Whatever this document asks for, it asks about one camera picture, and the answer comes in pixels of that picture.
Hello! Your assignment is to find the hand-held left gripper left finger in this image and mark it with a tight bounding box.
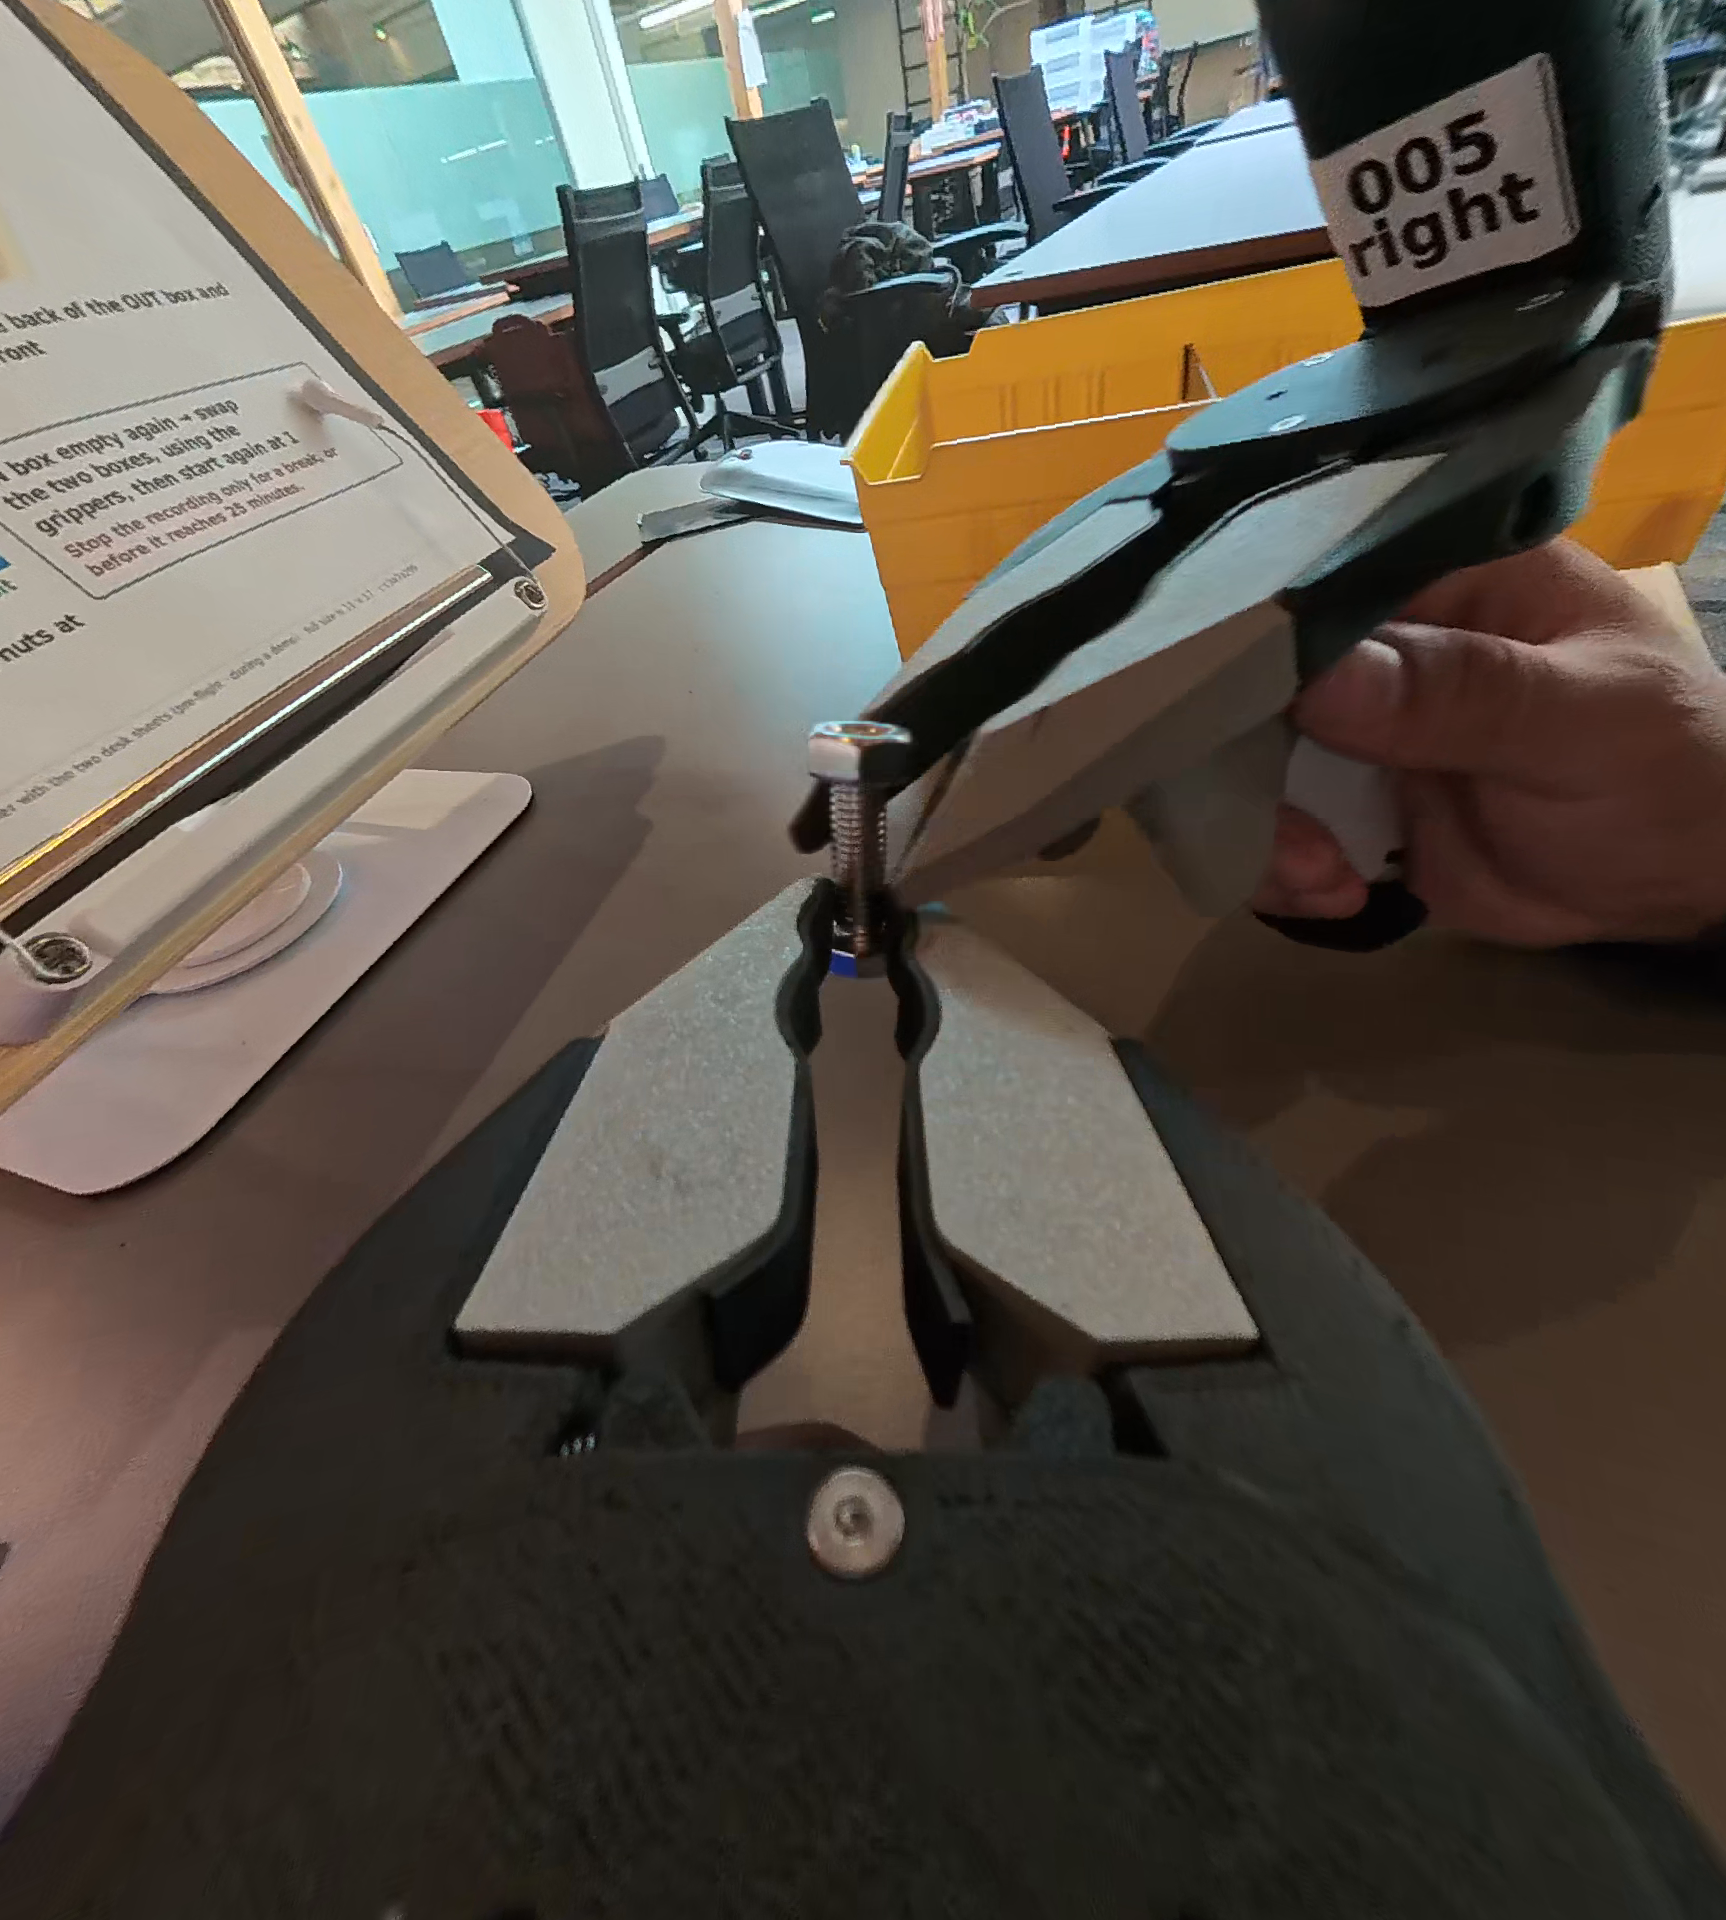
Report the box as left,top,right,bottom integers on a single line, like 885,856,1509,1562
452,876,823,1392

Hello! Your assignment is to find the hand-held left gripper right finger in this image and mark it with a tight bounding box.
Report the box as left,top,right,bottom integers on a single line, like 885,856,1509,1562
883,897,1262,1408

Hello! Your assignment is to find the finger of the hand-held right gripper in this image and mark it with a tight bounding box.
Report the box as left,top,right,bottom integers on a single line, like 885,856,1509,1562
787,465,1330,852
889,450,1454,921

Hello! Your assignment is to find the yellow plastic bin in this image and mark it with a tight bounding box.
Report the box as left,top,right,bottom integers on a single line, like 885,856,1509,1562
844,258,1726,663

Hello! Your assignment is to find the small steel bolt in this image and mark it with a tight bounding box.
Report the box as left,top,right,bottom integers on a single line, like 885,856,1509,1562
805,716,914,962

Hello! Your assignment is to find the person's right hand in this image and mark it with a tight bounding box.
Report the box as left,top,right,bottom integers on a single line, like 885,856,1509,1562
1252,525,1726,951

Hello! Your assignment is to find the silver flat object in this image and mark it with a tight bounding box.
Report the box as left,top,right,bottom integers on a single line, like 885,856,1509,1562
697,443,865,531

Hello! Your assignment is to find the office chair with dark clothing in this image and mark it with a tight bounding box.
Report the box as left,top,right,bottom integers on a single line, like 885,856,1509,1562
817,225,1029,440

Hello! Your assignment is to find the brown office desk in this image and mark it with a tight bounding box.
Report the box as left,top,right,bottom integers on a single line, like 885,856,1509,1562
967,97,1330,318

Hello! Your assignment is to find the wooden document stand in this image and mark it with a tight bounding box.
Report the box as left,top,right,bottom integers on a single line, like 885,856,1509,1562
0,0,588,1201

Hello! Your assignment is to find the black mesh office chair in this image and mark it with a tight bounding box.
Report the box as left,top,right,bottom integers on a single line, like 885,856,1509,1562
554,181,722,498
697,97,879,444

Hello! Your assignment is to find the printed instruction sheet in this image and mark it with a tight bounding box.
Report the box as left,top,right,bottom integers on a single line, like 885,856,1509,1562
0,0,519,933

